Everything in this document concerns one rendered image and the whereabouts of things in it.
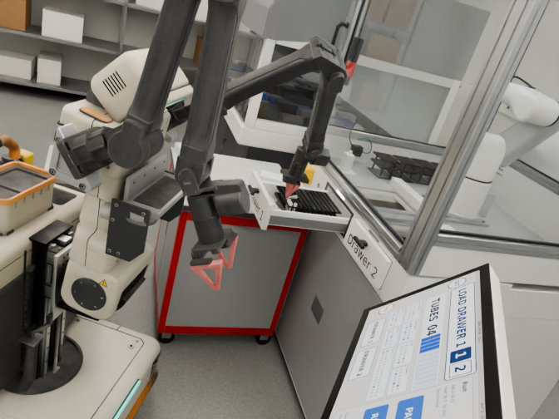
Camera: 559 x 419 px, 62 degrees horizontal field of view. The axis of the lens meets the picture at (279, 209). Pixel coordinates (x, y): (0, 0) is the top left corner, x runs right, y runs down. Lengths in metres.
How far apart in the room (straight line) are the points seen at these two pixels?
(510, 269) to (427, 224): 0.39
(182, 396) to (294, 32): 1.76
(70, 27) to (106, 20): 0.57
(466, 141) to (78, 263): 1.08
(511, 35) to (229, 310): 1.57
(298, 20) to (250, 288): 1.31
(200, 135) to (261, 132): 1.63
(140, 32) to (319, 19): 3.45
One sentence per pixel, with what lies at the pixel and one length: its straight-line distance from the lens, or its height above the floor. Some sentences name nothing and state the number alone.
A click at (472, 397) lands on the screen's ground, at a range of 0.74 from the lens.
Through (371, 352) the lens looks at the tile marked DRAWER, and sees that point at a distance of 0.97.
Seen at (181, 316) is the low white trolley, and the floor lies 0.19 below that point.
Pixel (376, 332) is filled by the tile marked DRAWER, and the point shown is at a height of 1.01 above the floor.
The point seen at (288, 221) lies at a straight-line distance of 1.70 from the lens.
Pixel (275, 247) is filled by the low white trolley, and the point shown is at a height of 0.60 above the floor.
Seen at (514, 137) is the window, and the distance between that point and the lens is 1.44.
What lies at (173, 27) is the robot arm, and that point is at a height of 1.48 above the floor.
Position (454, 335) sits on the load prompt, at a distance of 0.89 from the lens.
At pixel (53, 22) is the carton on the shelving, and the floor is 0.76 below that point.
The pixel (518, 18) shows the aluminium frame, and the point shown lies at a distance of 1.33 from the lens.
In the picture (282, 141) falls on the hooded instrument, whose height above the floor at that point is 0.86.
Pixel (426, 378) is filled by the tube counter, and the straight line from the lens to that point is 0.82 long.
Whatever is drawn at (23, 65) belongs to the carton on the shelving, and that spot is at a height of 0.28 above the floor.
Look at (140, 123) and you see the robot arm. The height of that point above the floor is 1.29.
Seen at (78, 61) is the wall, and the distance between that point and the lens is 5.73.
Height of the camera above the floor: 1.59
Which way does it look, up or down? 24 degrees down
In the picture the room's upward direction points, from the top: 17 degrees clockwise
